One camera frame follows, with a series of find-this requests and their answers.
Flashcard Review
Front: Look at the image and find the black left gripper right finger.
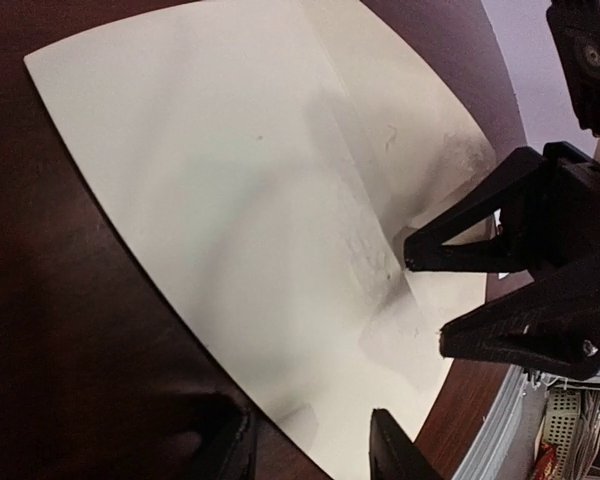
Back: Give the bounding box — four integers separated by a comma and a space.
369, 409, 442, 480

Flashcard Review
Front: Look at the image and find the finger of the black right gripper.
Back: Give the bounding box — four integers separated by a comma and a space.
403, 147, 550, 273
439, 249, 600, 379

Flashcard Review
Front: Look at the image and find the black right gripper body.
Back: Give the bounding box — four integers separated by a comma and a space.
501, 142, 600, 278

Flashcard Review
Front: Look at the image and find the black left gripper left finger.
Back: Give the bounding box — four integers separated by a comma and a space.
176, 393, 258, 480

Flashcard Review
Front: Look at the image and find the cream paper envelope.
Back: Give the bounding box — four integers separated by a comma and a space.
24, 1, 496, 479

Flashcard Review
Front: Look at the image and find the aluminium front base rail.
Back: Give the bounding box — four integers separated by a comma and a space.
452, 366, 546, 480

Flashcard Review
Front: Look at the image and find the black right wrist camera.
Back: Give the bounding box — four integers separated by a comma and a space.
546, 1, 600, 136

